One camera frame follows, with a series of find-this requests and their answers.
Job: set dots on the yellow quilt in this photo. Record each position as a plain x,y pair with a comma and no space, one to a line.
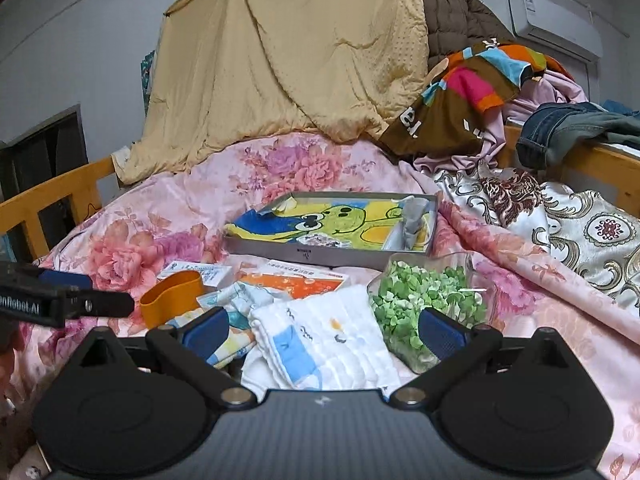
275,60

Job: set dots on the gold patterned white fabric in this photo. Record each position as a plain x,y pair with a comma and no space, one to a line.
590,230

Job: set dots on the grey box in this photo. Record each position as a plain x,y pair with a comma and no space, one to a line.
325,256

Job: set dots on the cartoon frog towel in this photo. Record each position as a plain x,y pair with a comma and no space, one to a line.
340,220

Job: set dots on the white gauze towel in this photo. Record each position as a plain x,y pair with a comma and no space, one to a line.
325,330

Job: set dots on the grey green garment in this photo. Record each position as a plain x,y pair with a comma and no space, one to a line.
617,127

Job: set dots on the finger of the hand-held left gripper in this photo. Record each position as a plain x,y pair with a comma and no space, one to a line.
65,280
100,304

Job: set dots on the colourful printed small cloth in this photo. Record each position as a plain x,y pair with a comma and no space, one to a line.
240,305

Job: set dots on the orange white packet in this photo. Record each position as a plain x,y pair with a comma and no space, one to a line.
300,285

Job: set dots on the white blue packet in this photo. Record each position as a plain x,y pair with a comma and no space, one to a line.
200,272

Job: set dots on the brown multicoloured garment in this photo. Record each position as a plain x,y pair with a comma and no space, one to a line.
440,115

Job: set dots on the blue jeans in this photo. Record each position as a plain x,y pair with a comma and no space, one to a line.
550,130

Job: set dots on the black framed panel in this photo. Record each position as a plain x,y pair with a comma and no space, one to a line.
40,150

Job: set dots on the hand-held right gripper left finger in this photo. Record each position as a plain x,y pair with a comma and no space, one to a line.
206,334

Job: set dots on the brown puffer jacket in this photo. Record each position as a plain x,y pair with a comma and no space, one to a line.
450,25

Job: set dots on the wooden bed frame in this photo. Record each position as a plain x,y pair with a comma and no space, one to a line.
50,190

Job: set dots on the clear bag of green pieces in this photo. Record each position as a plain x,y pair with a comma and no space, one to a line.
415,290

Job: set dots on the orange plastic band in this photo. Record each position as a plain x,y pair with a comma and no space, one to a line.
160,305

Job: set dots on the white air conditioner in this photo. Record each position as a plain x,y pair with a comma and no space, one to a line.
550,20

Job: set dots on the pink floral bedsheet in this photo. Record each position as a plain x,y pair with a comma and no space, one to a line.
150,220

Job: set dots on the teal wall hanging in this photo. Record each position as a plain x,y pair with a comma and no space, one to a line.
146,80

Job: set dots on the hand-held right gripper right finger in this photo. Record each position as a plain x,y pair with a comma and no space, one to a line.
442,336

